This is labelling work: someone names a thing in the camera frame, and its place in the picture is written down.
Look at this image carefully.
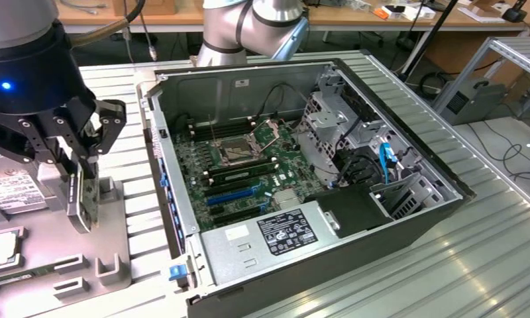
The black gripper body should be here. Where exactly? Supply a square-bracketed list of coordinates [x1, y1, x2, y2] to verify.
[0, 19, 97, 116]

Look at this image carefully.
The green graphics card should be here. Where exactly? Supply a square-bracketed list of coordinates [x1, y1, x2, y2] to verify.
[64, 112, 104, 235]

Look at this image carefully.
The hard disk with blue rails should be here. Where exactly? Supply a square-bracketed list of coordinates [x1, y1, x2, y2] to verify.
[0, 150, 51, 217]

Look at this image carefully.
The blue plastic card latch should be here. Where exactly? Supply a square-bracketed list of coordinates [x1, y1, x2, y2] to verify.
[156, 158, 168, 187]

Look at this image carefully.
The thin metal locking lever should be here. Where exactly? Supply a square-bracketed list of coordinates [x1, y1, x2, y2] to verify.
[207, 114, 220, 148]

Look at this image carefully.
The open black PC case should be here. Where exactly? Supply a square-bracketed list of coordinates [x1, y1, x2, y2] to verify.
[136, 58, 477, 318]

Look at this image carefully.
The black RAM slot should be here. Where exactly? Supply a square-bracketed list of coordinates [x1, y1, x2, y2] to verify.
[192, 123, 259, 136]
[204, 158, 277, 178]
[207, 161, 279, 180]
[201, 156, 275, 176]
[191, 120, 256, 133]
[193, 126, 260, 140]

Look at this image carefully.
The CPU socket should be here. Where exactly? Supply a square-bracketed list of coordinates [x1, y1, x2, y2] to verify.
[217, 136, 261, 166]

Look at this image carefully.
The long black expansion slot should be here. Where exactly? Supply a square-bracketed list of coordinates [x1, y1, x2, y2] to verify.
[212, 208, 257, 223]
[215, 217, 260, 231]
[203, 184, 256, 198]

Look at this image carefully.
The grey parts rack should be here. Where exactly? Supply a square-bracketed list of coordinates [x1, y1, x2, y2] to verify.
[0, 162, 133, 318]

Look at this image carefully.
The green RAM stick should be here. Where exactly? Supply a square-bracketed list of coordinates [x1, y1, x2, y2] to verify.
[209, 164, 280, 186]
[0, 262, 68, 286]

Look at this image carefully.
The blue expansion slot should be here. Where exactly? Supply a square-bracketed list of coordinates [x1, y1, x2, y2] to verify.
[207, 188, 267, 207]

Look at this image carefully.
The brown cardboard box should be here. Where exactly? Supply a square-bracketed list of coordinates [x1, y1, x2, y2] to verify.
[473, 0, 514, 15]
[112, 0, 177, 16]

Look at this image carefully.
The metal socket cover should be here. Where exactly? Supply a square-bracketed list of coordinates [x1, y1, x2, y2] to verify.
[245, 118, 289, 156]

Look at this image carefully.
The green motherboard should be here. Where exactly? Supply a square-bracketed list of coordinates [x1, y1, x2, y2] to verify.
[172, 121, 334, 233]

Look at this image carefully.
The silver finned heat sink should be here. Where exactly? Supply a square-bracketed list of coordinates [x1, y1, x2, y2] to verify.
[272, 189, 304, 209]

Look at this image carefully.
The blue case release latch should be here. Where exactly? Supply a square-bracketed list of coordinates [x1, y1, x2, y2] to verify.
[165, 264, 187, 282]

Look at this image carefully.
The silver metal disk bay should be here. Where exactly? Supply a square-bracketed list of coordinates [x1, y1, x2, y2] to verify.
[298, 91, 381, 175]

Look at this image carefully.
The silver power supply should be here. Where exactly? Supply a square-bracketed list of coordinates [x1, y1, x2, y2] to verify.
[197, 200, 342, 288]

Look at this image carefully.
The wooden desk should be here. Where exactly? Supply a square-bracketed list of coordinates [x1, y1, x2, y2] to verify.
[56, 0, 530, 34]

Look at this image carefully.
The slanted metal disk bay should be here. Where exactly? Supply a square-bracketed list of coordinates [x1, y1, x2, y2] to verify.
[369, 172, 453, 221]

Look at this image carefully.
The black tripod pole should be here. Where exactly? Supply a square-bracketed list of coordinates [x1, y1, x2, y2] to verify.
[400, 0, 461, 78]

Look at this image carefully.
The small white box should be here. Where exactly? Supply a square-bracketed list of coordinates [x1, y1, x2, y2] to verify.
[396, 5, 437, 21]

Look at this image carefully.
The grey equipment box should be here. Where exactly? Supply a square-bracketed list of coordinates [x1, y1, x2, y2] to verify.
[440, 79, 510, 126]

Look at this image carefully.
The braided robot hose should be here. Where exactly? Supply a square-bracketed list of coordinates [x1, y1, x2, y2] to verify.
[69, 0, 148, 48]

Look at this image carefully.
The black looped wire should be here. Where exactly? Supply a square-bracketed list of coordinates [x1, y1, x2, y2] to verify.
[252, 83, 301, 129]

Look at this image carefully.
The black wire bundle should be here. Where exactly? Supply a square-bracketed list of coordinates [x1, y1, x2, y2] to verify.
[337, 150, 384, 189]

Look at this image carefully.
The blue wire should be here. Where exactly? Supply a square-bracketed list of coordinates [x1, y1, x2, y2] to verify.
[378, 141, 400, 185]

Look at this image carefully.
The aluminium profile frame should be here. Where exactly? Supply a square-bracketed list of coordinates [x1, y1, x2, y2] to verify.
[432, 35, 530, 124]

